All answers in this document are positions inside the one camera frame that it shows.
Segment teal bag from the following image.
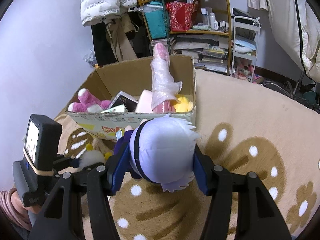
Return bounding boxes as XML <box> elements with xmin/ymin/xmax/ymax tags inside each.
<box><xmin>142</xmin><ymin>1</ymin><xmax>168</xmax><ymax>40</ymax></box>

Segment red paper bag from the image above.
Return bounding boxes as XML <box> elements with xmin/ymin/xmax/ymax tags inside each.
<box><xmin>166</xmin><ymin>2</ymin><xmax>197</xmax><ymax>32</ymax></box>

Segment white rolling cart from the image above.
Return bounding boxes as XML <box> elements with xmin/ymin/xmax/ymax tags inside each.
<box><xmin>229</xmin><ymin>16</ymin><xmax>261</xmax><ymax>80</ymax></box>

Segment pile of pink toys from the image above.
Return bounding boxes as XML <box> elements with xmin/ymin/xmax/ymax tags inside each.
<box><xmin>234</xmin><ymin>62</ymin><xmax>263</xmax><ymax>83</ymax></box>

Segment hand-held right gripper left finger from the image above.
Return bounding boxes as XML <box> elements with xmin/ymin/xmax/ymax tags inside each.
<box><xmin>27</xmin><ymin>145</ymin><xmax>131</xmax><ymax>240</ymax></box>

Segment wooden shelf unit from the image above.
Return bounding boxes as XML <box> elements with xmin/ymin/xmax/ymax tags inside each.
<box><xmin>131</xmin><ymin>0</ymin><xmax>232</xmax><ymax>75</ymax></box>

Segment dark metal frame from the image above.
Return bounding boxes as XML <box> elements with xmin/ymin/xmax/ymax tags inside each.
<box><xmin>262</xmin><ymin>74</ymin><xmax>320</xmax><ymax>111</ymax></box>

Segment white and yellow plush toy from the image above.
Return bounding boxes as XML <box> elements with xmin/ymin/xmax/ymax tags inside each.
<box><xmin>74</xmin><ymin>144</ymin><xmax>113</xmax><ymax>168</ymax></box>

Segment pink plush bear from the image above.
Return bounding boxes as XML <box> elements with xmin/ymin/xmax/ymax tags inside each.
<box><xmin>68</xmin><ymin>88</ymin><xmax>112</xmax><ymax>113</ymax></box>

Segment stack of books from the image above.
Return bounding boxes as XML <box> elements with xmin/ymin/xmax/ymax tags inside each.
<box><xmin>150</xmin><ymin>33</ymin><xmax>230</xmax><ymax>73</ymax></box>

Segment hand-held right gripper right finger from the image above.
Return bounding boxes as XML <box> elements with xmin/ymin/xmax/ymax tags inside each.
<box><xmin>192</xmin><ymin>147</ymin><xmax>293</xmax><ymax>240</ymax></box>

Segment pink plastic-wrapped toy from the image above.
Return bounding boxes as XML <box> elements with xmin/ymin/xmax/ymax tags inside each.
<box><xmin>150</xmin><ymin>43</ymin><xmax>183</xmax><ymax>114</ymax></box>

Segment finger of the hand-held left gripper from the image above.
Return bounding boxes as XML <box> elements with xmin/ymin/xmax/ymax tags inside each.
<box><xmin>52</xmin><ymin>155</ymin><xmax>84</xmax><ymax>173</ymax></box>

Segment white puffer jacket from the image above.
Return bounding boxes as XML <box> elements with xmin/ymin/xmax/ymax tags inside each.
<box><xmin>80</xmin><ymin>0</ymin><xmax>138</xmax><ymax>27</ymax></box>

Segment beige patterned rug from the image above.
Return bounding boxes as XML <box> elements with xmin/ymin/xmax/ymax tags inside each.
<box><xmin>54</xmin><ymin>69</ymin><xmax>318</xmax><ymax>240</ymax></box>

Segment cardboard box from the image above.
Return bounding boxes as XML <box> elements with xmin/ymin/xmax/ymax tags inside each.
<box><xmin>65</xmin><ymin>54</ymin><xmax>197</xmax><ymax>141</ymax></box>

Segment group of white bottles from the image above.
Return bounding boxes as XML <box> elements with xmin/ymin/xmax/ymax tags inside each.
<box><xmin>201</xmin><ymin>7</ymin><xmax>230</xmax><ymax>30</ymax></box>

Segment white garment cover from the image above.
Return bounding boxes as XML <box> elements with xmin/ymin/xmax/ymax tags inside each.
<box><xmin>262</xmin><ymin>0</ymin><xmax>320</xmax><ymax>81</ymax></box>

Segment plastic bag with yellow items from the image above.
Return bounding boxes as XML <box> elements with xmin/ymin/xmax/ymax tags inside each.
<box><xmin>83</xmin><ymin>53</ymin><xmax>101</xmax><ymax>68</ymax></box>

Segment light blue cushion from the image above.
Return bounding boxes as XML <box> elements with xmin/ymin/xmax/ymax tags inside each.
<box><xmin>233</xmin><ymin>39</ymin><xmax>257</xmax><ymax>53</ymax></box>

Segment green and white box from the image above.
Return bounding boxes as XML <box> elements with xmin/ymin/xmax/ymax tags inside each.
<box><xmin>101</xmin><ymin>104</ymin><xmax>128</xmax><ymax>114</ymax></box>

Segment pink foam block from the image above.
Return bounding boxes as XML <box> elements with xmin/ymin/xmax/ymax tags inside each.
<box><xmin>134</xmin><ymin>89</ymin><xmax>154</xmax><ymax>113</ymax></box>

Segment beige coat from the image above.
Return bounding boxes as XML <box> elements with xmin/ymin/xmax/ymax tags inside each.
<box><xmin>104</xmin><ymin>14</ymin><xmax>141</xmax><ymax>61</ymax></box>

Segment person's left forearm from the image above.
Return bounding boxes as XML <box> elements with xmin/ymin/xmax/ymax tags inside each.
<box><xmin>0</xmin><ymin>189</ymin><xmax>33</xmax><ymax>232</ymax></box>

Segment white-haired plush doll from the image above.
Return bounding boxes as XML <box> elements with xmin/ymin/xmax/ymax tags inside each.
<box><xmin>114</xmin><ymin>114</ymin><xmax>203</xmax><ymax>193</ymax></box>

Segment green pole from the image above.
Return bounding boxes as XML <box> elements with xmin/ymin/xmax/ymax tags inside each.
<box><xmin>160</xmin><ymin>0</ymin><xmax>173</xmax><ymax>55</ymax></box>

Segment small black box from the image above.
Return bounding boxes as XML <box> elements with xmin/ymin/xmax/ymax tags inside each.
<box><xmin>110</xmin><ymin>91</ymin><xmax>139</xmax><ymax>112</ymax></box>

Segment black hanging garment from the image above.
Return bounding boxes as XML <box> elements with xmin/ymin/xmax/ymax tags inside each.
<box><xmin>91</xmin><ymin>24</ymin><xmax>118</xmax><ymax>67</ymax></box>

